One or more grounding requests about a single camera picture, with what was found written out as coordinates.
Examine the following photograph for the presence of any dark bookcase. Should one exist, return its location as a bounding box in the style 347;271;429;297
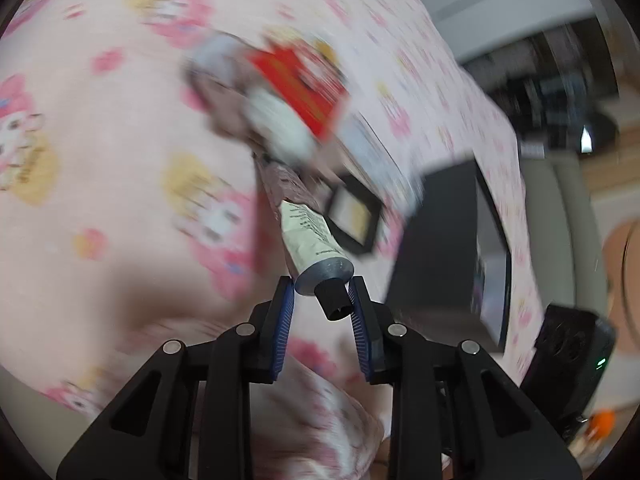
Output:
469;14;617;147

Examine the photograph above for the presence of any clear plastic packet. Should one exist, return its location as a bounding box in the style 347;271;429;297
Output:
344;114;417;212

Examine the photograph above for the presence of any black storage box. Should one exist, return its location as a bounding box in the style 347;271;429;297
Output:
387;159;514;354

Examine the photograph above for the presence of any white wardrobe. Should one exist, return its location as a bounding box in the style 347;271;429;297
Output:
400;0;597;62

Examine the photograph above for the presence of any small orange object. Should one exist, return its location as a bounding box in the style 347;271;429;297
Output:
586;409;615;442

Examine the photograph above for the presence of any grey sofa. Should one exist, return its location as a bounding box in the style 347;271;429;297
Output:
519;151;609;322

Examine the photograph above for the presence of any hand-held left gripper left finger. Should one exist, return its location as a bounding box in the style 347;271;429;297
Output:
56;275;296;480

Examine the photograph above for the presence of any hand cream tube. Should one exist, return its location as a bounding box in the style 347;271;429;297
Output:
254;154;357;322

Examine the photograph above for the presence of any black arched mirror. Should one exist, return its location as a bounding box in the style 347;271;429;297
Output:
574;109;622;157

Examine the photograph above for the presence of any pink cartoon printed blanket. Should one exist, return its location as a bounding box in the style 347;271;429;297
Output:
0;0;547;461

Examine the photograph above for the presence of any small black framed box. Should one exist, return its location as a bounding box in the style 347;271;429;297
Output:
324;174;387;257

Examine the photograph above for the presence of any red printed packet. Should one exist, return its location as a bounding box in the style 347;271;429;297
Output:
247;41;349;139

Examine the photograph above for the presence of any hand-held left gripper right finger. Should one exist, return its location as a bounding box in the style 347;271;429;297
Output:
349;275;583;480

